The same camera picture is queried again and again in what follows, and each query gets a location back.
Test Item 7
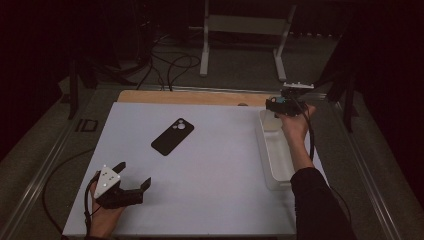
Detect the black stand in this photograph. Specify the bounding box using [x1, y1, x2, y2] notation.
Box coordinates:
[311, 64, 360, 133]
[67, 59, 138, 121]

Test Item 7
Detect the person's right hand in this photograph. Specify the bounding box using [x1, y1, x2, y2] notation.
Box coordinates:
[279, 104, 317, 148]

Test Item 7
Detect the white plastic bin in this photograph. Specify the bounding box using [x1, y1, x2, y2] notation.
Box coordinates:
[255, 109, 302, 192]

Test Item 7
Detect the black floor cable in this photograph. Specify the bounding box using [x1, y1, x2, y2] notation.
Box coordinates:
[135, 33, 168, 92]
[165, 54, 202, 92]

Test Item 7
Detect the black rectangular floor frame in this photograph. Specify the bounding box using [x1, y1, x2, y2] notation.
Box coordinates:
[75, 118, 99, 133]

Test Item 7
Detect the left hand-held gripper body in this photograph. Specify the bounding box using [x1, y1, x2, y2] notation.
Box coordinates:
[93, 164, 145, 210]

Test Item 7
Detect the white table mat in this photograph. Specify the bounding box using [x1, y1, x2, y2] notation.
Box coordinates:
[62, 101, 329, 237]

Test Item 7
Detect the person's left hand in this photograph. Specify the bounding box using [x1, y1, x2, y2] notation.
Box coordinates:
[88, 179, 127, 239]

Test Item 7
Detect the left hand-held gripper cable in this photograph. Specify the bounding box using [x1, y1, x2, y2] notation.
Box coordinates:
[41, 148, 102, 240]

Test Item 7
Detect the black phone case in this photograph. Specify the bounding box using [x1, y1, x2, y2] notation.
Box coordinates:
[150, 117, 195, 157]

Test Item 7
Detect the white metal stand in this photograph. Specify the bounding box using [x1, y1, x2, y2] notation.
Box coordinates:
[199, 0, 298, 83]

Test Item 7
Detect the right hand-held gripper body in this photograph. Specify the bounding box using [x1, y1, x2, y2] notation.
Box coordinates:
[275, 81, 315, 118]

